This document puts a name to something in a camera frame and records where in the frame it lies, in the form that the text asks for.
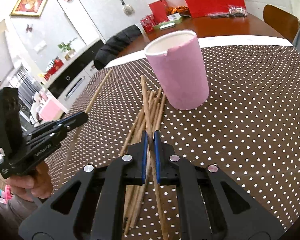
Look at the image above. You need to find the person's left hand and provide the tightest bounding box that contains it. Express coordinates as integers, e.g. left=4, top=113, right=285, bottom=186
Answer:
left=5, top=161, right=53, bottom=202

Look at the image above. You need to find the pink box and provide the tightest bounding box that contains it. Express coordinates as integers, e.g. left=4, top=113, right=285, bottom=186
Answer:
left=38, top=99, right=64, bottom=121

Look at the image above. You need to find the black and white sideboard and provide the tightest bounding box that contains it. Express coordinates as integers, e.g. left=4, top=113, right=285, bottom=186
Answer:
left=45, top=40, right=104, bottom=113

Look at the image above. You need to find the red box on sideboard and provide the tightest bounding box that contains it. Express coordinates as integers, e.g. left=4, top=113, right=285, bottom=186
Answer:
left=44, top=57, right=64, bottom=81

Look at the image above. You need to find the small green potted plant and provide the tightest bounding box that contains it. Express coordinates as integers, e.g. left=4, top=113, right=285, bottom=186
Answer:
left=57, top=37, right=77, bottom=61

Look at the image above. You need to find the brown polka dot tablecloth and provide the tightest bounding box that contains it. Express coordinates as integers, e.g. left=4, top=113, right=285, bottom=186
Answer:
left=47, top=45, right=300, bottom=239

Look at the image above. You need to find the black jacket on chair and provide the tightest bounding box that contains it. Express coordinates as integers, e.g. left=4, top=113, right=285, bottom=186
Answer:
left=94, top=24, right=142, bottom=70

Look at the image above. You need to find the pink cylindrical utensil holder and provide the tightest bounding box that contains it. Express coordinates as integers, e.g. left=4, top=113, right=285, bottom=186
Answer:
left=144, top=30, right=210, bottom=110

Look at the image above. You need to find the gold framed red picture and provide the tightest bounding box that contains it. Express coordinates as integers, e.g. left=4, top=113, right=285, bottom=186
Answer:
left=10, top=0, right=48, bottom=18

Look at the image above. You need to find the red soda can pack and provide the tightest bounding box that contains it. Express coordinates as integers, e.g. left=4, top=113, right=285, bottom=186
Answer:
left=140, top=14, right=157, bottom=34

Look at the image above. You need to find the small red gift bag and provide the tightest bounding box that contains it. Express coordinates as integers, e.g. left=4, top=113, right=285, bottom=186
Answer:
left=148, top=0, right=168, bottom=24

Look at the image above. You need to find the brown wooden chair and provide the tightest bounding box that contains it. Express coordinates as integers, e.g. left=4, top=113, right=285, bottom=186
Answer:
left=263, top=4, right=300, bottom=43

